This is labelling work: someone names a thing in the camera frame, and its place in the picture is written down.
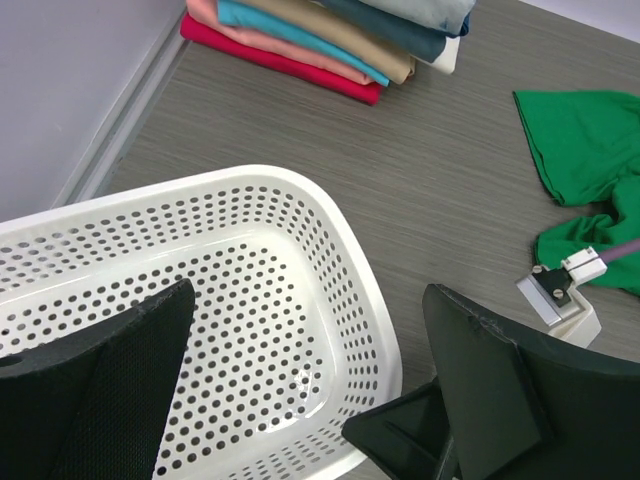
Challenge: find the beige folded t shirt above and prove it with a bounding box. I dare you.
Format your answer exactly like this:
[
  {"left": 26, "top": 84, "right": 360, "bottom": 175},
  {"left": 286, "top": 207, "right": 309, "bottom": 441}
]
[{"left": 245, "top": 0, "right": 415, "bottom": 84}]

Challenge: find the white perforated plastic basket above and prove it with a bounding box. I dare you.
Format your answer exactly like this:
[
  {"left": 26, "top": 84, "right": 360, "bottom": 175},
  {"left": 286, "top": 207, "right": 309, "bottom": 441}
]
[{"left": 1, "top": 165, "right": 402, "bottom": 479}]

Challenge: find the white folded t shirt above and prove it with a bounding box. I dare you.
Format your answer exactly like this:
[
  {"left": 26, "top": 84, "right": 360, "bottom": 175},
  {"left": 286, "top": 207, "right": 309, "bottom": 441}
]
[{"left": 422, "top": 37, "right": 460, "bottom": 75}]

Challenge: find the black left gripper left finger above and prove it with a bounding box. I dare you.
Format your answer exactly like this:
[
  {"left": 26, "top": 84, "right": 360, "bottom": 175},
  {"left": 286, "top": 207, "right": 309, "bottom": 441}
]
[{"left": 1, "top": 279, "right": 195, "bottom": 479}]

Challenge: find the red folded t shirt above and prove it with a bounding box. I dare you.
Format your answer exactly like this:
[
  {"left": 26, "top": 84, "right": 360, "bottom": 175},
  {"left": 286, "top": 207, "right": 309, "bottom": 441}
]
[{"left": 180, "top": 14, "right": 383, "bottom": 105}]

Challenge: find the turquoise folded t shirt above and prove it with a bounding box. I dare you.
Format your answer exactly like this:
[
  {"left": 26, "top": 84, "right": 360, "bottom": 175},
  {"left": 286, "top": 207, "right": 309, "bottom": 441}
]
[{"left": 217, "top": 1, "right": 390, "bottom": 87}]

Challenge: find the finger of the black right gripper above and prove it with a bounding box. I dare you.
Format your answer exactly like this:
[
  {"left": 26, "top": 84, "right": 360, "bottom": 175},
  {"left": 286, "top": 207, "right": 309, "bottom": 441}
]
[{"left": 342, "top": 380, "right": 460, "bottom": 479}]

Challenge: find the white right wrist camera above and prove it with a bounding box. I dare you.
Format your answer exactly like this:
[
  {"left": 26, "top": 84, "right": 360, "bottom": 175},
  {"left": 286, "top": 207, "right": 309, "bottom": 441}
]
[{"left": 516, "top": 247, "right": 607, "bottom": 348}]

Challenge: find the salmon pink folded t shirt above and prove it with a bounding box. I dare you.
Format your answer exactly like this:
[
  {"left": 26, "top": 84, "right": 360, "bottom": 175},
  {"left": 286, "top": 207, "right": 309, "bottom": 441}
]
[{"left": 186, "top": 1, "right": 373, "bottom": 85}]

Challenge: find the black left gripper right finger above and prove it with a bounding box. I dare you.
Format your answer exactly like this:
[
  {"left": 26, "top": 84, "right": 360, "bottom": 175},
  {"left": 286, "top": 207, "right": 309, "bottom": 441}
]
[{"left": 422, "top": 284, "right": 639, "bottom": 479}]

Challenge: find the grey teal folded t shirt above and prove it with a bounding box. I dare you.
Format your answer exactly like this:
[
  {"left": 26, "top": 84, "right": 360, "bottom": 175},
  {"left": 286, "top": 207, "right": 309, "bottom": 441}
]
[{"left": 320, "top": 0, "right": 447, "bottom": 63}]

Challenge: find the navy printed folded t shirt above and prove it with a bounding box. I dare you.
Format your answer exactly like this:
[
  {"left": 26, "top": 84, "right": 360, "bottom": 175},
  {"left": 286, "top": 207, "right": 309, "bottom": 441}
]
[{"left": 363, "top": 0, "right": 476, "bottom": 37}]

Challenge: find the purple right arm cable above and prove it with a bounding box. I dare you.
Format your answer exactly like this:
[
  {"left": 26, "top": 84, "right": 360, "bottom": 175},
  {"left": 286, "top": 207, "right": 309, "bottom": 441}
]
[{"left": 599, "top": 236, "right": 640, "bottom": 265}]

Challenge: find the green t shirt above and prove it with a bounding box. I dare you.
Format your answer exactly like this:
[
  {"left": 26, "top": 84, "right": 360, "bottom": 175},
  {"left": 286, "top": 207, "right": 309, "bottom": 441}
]
[{"left": 513, "top": 90, "right": 639, "bottom": 268}]

